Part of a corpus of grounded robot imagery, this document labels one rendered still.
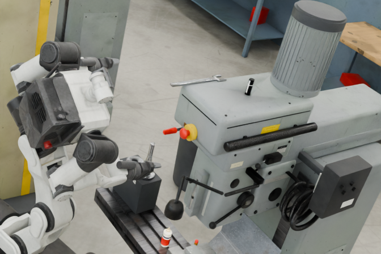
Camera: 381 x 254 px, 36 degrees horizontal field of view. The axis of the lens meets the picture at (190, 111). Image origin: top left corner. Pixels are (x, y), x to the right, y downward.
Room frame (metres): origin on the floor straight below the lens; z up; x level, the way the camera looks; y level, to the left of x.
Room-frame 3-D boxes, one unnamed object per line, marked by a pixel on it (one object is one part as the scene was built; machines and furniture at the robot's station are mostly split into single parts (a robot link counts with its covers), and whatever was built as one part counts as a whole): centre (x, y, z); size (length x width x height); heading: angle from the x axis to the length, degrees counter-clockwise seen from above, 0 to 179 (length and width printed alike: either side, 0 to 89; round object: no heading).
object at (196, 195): (1.86, -0.11, 1.45); 0.04 x 0.04 x 0.21; 43
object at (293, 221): (1.97, -0.52, 1.45); 0.18 x 0.16 x 0.21; 133
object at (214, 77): (1.92, 0.00, 1.89); 0.24 x 0.04 x 0.01; 133
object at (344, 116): (2.28, -0.55, 1.66); 0.80 x 0.23 x 0.20; 133
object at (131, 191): (2.36, 0.17, 1.03); 0.22 x 0.12 x 0.20; 45
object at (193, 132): (1.78, -0.02, 1.76); 0.06 x 0.02 x 0.06; 43
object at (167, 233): (2.09, -0.04, 0.99); 0.04 x 0.04 x 0.11
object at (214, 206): (1.94, -0.19, 1.47); 0.21 x 0.19 x 0.32; 43
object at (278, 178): (2.07, -0.33, 1.47); 0.24 x 0.19 x 0.26; 43
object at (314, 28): (2.11, -0.37, 2.05); 0.20 x 0.20 x 0.32
